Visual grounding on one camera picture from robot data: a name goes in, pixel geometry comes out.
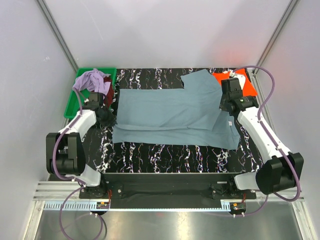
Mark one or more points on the folded orange t shirt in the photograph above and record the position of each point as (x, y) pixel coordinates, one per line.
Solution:
(248, 88)

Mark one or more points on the grey blue t shirt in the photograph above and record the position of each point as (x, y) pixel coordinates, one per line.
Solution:
(181, 116)

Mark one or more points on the white slotted cable duct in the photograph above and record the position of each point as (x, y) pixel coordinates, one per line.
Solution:
(116, 206)

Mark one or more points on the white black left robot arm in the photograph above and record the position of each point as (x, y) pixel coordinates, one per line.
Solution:
(65, 155)

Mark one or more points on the right corner frame post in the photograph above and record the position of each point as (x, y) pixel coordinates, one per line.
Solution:
(289, 10)

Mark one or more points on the corner frame post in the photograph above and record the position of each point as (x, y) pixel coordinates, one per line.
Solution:
(289, 10)
(57, 33)

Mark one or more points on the aluminium frame rail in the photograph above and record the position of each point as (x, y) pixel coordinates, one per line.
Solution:
(59, 190)

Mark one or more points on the left corner frame post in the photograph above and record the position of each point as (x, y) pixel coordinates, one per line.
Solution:
(57, 33)

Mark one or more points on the lilac t shirt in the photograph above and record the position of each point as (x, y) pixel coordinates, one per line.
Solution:
(92, 80)

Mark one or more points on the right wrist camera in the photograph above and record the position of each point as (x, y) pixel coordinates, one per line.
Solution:
(241, 78)

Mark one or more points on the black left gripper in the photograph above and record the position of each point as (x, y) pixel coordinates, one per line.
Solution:
(111, 121)

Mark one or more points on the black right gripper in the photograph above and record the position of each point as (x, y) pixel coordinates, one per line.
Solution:
(221, 104)

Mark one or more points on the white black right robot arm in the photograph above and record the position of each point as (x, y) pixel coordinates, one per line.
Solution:
(281, 169)

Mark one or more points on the dark red t shirt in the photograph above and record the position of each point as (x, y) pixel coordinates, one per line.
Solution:
(108, 100)

